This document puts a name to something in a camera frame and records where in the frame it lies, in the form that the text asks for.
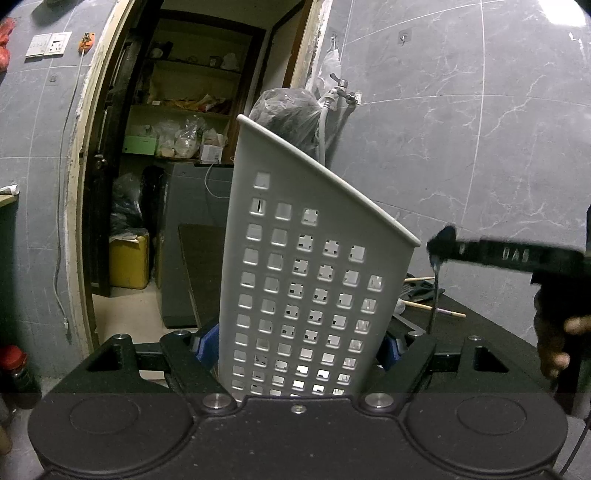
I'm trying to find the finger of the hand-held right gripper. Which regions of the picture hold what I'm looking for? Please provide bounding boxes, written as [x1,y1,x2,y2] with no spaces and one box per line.
[427,224,497,269]

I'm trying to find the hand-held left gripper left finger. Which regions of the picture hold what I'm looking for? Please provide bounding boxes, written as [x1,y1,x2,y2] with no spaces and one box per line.
[87,323,237,414]

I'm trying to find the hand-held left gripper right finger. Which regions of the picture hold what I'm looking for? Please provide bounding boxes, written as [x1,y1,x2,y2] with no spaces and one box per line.
[364,330,511,414]

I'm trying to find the grey metal utensil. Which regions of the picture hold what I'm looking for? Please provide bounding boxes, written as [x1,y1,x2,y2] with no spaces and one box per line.
[392,314,424,334]

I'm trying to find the thin metal utensil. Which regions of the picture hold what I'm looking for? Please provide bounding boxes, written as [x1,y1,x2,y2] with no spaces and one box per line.
[426,258,441,335]

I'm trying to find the black-handled scissors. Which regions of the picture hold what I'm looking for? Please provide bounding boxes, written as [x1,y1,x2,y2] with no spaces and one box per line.
[401,282,446,303]

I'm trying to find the white perforated utensil holder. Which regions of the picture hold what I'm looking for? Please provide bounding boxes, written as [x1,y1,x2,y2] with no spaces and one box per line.
[217,114,422,400]

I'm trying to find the person's right hand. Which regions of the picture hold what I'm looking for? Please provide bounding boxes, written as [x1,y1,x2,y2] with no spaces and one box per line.
[533,290,591,381]

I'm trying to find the yellow jerry can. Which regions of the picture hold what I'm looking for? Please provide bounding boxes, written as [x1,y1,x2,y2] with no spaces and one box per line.
[108,232,151,291]

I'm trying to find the grey cabinet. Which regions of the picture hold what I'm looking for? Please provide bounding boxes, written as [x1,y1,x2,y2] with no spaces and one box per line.
[154,159,234,329]

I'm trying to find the black plastic bag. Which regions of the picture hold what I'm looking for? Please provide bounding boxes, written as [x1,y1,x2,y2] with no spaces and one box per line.
[111,173,149,237]

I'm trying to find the dark wooden door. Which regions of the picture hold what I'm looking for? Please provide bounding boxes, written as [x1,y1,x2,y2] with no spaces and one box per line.
[83,28,155,298]

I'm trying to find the small white box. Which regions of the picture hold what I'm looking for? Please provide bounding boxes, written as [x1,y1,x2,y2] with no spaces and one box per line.
[199,143,228,163]

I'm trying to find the red-capped dark bottle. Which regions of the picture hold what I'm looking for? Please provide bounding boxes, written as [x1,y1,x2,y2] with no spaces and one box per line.
[0,345,41,411]

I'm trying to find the clear plastic bag pile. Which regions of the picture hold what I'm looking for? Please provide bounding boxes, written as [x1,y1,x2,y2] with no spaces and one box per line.
[156,116,206,160]

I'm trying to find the green box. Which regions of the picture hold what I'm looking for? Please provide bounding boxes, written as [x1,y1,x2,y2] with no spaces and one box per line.
[124,135,158,156]

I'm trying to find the white hanging plastic bag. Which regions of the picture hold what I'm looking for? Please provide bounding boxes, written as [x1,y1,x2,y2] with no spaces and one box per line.
[318,34,343,93]

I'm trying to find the wooden shelf unit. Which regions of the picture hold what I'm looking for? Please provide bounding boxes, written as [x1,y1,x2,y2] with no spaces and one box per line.
[122,11,269,163]

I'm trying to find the red plastic bag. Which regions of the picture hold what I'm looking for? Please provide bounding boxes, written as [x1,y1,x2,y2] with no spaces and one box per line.
[0,17,12,72]

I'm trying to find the white wire loop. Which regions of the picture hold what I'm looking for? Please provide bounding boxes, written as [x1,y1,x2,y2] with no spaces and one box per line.
[204,161,232,200]

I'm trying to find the white wall cable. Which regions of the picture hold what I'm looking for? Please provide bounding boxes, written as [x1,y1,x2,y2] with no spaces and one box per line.
[54,48,89,344]

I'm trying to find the cream door frame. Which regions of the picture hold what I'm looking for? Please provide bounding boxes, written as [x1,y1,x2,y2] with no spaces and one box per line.
[65,0,334,358]

